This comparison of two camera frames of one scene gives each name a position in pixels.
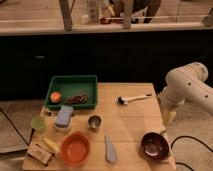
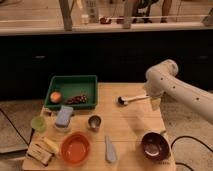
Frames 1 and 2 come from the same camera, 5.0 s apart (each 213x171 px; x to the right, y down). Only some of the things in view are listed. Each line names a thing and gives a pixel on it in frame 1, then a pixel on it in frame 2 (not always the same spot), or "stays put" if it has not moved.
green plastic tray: x=69 y=86 stays put
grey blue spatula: x=110 y=154 stays put
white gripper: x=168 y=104 to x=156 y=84
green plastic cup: x=39 y=124 stays put
